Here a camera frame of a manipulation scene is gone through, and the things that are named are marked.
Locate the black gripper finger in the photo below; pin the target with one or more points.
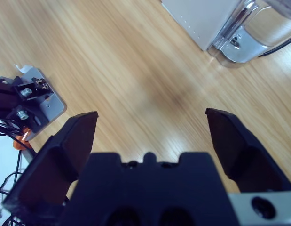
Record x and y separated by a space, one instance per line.
232 146
65 146

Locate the white capsule coffee machine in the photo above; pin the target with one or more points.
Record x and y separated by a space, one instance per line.
197 16

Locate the white tape tag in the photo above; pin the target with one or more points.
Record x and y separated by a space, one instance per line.
24 68

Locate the clear water tank black lid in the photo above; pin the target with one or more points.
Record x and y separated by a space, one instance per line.
253 33

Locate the light grey camera mount plate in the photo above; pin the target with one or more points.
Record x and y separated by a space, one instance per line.
53 103

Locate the black camera mast with bracket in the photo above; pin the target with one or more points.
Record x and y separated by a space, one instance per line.
9 96

